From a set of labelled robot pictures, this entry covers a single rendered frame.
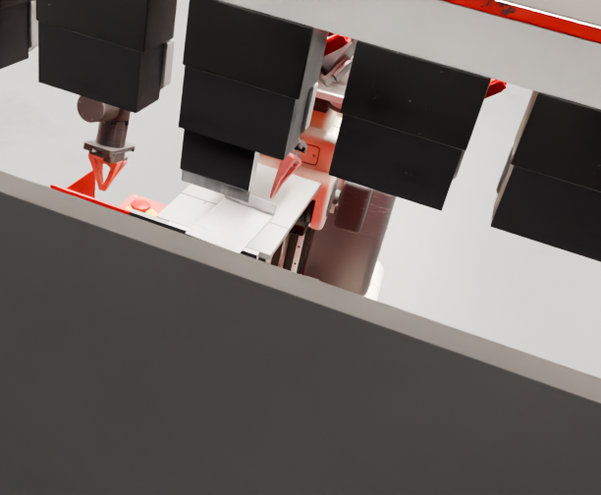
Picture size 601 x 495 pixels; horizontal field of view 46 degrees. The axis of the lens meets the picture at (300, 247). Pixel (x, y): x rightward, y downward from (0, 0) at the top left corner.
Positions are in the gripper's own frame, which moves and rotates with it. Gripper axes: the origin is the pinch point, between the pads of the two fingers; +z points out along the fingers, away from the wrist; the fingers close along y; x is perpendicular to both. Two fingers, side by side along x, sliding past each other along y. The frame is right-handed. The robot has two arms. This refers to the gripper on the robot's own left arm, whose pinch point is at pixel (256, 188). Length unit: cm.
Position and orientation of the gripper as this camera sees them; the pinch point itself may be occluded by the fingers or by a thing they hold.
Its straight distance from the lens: 113.6
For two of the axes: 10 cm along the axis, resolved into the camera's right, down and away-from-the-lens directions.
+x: 1.4, 0.3, 9.9
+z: -3.3, 9.4, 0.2
